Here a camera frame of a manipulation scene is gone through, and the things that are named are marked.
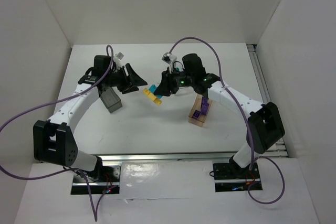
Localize yellow lego pieces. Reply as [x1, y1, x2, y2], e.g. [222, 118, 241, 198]
[143, 88, 162, 106]

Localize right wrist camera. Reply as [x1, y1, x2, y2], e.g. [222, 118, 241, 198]
[162, 52, 177, 73]

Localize amber translucent container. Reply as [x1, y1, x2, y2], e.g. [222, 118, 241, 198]
[188, 94, 212, 127]

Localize aluminium rail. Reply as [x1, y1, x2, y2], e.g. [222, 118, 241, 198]
[98, 152, 235, 162]
[246, 44, 288, 158]

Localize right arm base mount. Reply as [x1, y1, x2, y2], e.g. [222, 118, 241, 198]
[209, 163, 263, 193]

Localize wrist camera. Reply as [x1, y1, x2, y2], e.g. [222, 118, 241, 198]
[162, 52, 177, 73]
[112, 52, 124, 72]

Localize aluminium rail front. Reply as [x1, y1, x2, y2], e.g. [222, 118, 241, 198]
[98, 152, 235, 162]

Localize purple lego brick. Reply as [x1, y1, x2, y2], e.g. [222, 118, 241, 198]
[201, 99, 210, 115]

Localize purple rounded printed lego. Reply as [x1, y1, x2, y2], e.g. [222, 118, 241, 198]
[201, 97, 207, 106]

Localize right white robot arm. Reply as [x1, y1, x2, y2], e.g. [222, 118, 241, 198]
[154, 52, 285, 173]

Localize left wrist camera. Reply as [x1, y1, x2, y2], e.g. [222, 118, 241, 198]
[112, 52, 124, 72]

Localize aluminium rail right side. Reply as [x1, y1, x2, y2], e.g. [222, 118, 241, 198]
[246, 44, 288, 158]

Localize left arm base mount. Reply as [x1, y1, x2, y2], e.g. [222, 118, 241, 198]
[70, 164, 121, 195]

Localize purple curved lego piece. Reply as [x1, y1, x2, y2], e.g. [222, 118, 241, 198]
[192, 110, 203, 120]

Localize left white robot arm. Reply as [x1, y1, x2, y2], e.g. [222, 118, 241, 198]
[33, 55, 147, 180]

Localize grey translucent container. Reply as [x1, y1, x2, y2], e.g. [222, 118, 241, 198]
[100, 88, 122, 113]

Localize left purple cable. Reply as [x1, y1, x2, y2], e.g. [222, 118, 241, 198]
[0, 45, 116, 222]

